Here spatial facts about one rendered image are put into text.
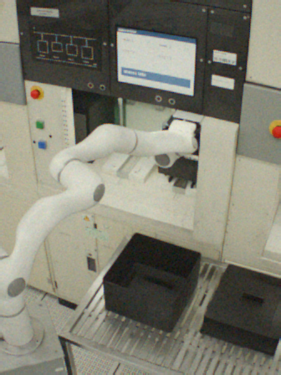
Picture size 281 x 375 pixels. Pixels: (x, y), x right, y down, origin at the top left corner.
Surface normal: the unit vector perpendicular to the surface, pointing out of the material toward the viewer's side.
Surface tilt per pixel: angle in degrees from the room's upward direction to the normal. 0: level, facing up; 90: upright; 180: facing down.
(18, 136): 90
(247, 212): 90
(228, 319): 0
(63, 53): 90
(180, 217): 0
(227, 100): 90
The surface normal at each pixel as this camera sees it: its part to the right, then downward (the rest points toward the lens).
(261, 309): 0.00, -0.79
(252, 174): -0.40, 0.57
